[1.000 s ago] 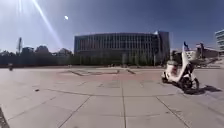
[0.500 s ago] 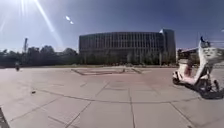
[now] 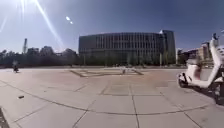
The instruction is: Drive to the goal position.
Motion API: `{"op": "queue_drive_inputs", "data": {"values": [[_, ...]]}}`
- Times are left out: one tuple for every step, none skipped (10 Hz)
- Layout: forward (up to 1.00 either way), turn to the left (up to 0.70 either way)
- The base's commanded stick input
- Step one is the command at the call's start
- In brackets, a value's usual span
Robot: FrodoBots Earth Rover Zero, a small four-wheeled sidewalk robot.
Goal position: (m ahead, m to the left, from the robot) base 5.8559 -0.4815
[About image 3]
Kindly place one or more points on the row of trees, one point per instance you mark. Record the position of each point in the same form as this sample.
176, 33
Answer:
50, 57

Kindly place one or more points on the tall slim tower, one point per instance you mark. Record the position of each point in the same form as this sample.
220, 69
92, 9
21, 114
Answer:
25, 45

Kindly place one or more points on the large curved glass building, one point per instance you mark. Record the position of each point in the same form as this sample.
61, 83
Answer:
126, 45

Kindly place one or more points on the person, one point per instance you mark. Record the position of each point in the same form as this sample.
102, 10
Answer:
15, 66

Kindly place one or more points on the paved stone plaza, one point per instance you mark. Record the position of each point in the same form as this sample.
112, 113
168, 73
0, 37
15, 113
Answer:
110, 106

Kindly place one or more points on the small dark object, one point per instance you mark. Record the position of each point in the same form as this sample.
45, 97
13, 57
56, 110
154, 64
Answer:
21, 97

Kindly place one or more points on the white scooter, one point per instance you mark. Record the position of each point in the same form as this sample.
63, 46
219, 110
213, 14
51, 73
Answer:
203, 71

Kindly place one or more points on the brown low building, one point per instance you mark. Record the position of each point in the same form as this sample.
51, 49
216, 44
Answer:
200, 52

